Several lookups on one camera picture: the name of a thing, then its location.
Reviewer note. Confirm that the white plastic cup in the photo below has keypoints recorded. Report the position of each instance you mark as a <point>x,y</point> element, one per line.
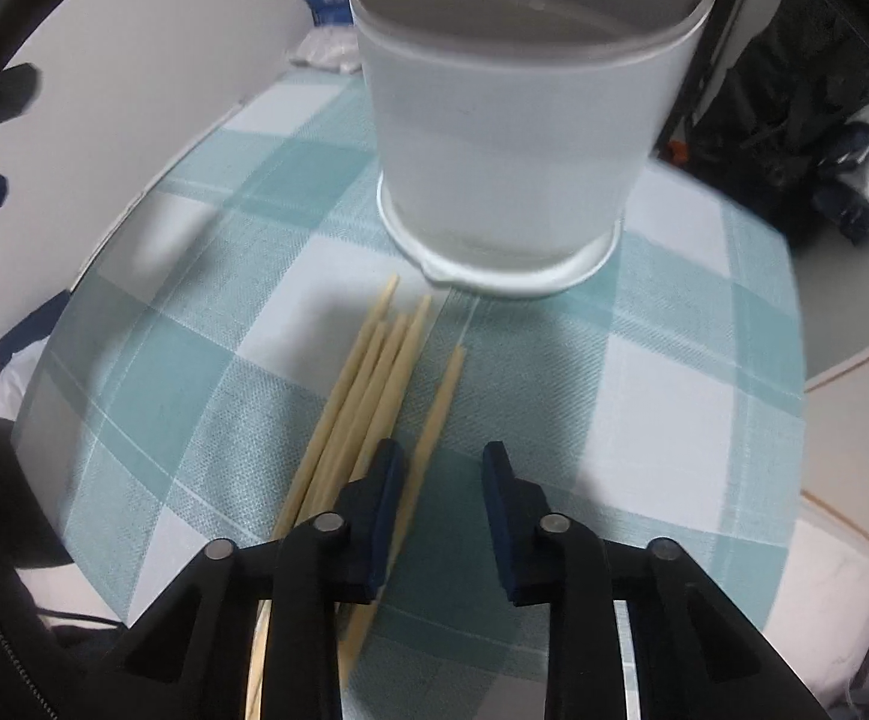
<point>517,127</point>

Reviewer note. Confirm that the teal checkered tablecloth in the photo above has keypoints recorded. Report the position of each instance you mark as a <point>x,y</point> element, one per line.
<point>629,390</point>

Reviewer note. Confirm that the wooden chopstick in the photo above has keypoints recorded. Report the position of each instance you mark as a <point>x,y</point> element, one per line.
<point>361,349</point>
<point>433,427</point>
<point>357,386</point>
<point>403,360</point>
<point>376,386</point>

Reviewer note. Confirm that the white cloth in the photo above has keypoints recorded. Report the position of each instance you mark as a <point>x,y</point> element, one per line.
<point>832,615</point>

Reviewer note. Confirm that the white plastic bag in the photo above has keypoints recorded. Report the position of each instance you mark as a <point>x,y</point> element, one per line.
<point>22,386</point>

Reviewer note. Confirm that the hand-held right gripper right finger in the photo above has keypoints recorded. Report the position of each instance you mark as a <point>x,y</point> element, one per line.
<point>498,521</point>

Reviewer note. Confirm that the black backpack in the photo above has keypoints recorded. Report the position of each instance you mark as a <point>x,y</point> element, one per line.
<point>779,90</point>

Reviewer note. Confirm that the grey plastic bag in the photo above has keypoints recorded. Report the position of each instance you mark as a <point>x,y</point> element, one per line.
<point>326,51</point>

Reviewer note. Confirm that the blue packet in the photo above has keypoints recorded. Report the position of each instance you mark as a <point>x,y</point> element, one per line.
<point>328,6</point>

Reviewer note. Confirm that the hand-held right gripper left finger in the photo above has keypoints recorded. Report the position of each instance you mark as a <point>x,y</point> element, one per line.
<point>383,510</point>

